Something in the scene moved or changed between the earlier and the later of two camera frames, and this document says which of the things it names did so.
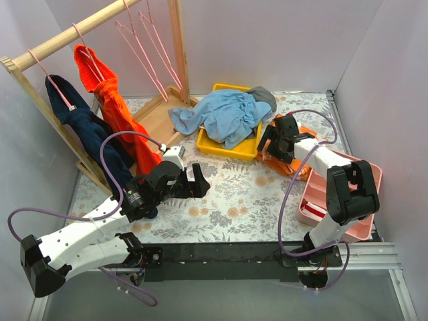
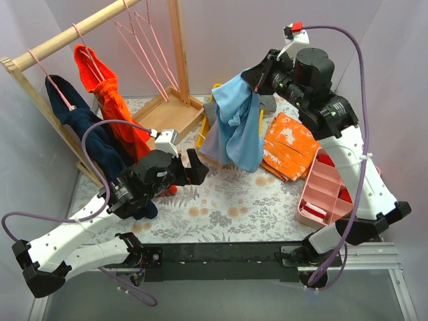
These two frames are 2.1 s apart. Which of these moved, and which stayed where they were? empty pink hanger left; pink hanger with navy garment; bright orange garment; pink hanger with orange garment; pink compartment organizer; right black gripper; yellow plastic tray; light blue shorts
Moved: right black gripper; yellow plastic tray; light blue shorts
Stayed: empty pink hanger left; pink hanger with orange garment; pink hanger with navy garment; pink compartment organizer; bright orange garment
